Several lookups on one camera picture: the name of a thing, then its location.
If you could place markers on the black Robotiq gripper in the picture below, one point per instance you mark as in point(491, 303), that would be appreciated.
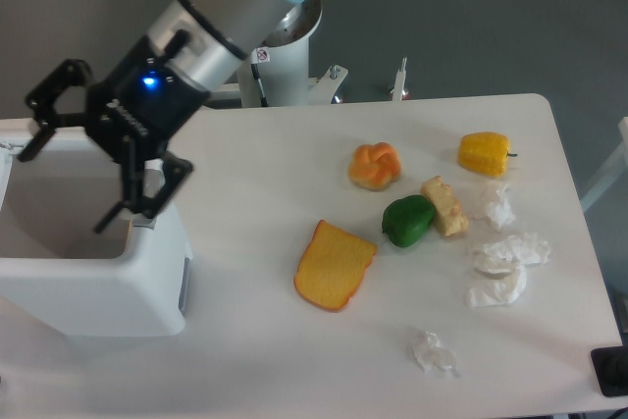
point(132, 114)

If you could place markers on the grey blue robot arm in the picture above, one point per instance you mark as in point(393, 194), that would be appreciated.
point(190, 50)

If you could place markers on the white trash can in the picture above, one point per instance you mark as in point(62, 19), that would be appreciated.
point(129, 281)

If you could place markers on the round knotted bread roll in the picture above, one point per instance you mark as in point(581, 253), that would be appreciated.
point(374, 166)

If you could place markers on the yellow toast slice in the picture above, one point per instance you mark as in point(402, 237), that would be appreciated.
point(332, 267)

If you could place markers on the green bell pepper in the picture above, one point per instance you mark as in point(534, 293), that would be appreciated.
point(406, 219)

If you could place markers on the beige cake piece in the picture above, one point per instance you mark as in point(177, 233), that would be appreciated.
point(450, 220)

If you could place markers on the yellow bell pepper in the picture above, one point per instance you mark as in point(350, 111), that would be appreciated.
point(486, 153)

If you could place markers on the crumpled white tissue lower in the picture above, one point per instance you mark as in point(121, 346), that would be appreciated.
point(431, 355)

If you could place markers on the crumpled white tissue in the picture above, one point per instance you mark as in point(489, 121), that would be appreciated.
point(501, 268)
point(493, 206)
point(431, 355)

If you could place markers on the crumpled white tissue upper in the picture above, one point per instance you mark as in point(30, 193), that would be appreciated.
point(493, 206)

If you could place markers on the crumpled white tissue middle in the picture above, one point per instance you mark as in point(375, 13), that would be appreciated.
point(501, 268)

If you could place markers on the black device at edge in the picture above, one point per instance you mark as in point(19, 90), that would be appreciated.
point(610, 365)

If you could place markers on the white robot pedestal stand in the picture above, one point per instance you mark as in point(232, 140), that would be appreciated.
point(277, 72)

